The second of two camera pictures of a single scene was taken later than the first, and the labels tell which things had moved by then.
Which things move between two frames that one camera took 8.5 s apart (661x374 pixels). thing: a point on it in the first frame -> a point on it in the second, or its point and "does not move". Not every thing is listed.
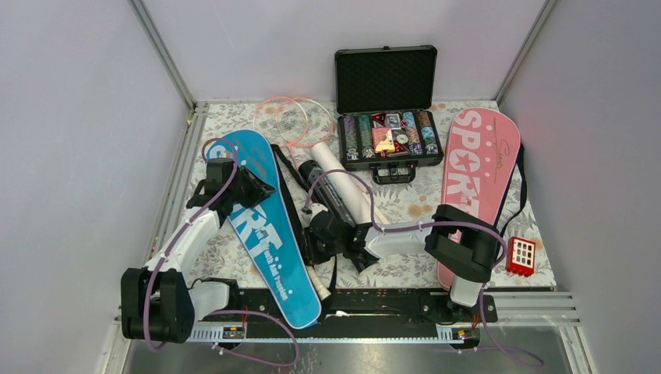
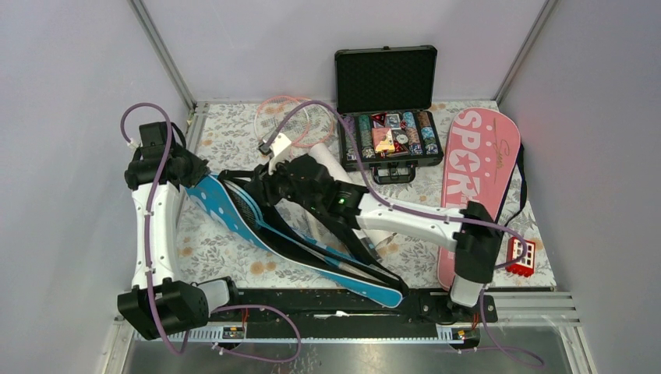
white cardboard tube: [330, 161] does not move
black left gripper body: [245, 189] -> [195, 167]
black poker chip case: [384, 98] does not move
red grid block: [520, 255] does not move
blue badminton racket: [319, 284] -> [249, 214]
